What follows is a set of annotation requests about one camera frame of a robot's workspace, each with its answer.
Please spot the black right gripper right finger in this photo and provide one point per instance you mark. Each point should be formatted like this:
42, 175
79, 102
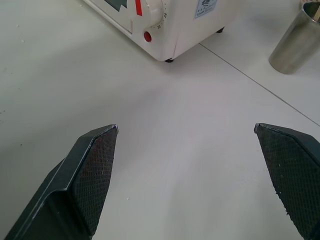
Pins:
292, 175

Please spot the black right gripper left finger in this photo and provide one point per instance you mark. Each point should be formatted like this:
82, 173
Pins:
75, 185

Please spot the white countertop appliance with dial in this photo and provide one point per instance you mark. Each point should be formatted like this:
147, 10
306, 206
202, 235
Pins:
190, 27

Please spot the white timer dial knob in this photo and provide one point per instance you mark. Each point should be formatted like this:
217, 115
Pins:
146, 11

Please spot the stainless steel cup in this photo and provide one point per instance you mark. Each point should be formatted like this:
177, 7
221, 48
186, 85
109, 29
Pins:
296, 42

